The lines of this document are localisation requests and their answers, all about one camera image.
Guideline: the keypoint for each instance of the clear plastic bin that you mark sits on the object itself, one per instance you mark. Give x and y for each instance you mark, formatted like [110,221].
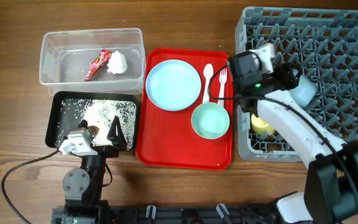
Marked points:
[66,56]

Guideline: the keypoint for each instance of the light blue plate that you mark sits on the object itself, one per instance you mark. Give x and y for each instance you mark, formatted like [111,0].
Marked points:
[173,85]

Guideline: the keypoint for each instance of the mint green bowl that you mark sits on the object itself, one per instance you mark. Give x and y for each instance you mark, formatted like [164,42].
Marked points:
[210,120]

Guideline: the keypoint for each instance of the spilled rice pile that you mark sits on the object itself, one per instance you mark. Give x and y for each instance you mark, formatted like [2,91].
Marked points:
[99,114]

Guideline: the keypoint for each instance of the black waste tray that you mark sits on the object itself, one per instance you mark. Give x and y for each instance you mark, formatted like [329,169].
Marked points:
[61,95]

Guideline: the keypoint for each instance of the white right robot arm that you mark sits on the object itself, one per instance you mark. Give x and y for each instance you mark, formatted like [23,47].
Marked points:
[331,190]

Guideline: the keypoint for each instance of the red serving tray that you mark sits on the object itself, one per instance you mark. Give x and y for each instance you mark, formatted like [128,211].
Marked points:
[166,138]

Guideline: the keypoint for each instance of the white plastic spoon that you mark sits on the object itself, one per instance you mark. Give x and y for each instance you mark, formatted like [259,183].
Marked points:
[208,72]

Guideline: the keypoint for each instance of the white napkin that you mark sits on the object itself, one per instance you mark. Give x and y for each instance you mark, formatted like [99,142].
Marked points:
[117,63]

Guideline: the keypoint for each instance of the red ketchup packet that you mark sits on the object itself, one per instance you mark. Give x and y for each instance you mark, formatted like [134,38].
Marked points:
[96,64]

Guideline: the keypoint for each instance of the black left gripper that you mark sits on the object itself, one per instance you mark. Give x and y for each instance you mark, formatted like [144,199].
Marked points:
[119,139]

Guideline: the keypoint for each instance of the pink plastic fork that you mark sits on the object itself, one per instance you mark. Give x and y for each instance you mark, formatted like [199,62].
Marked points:
[222,80]

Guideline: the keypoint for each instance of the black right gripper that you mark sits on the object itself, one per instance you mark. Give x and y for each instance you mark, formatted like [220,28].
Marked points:
[285,74]

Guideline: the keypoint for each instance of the small light blue bowl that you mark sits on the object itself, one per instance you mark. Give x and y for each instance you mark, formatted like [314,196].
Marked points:
[304,91]

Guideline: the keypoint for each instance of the yellow cup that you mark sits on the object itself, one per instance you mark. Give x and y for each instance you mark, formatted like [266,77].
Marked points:
[260,127]

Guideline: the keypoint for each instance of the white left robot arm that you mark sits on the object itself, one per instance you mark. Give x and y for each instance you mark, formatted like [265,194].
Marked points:
[83,186]

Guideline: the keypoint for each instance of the grey dishwasher rack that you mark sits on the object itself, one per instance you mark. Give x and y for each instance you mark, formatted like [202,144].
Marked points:
[324,44]

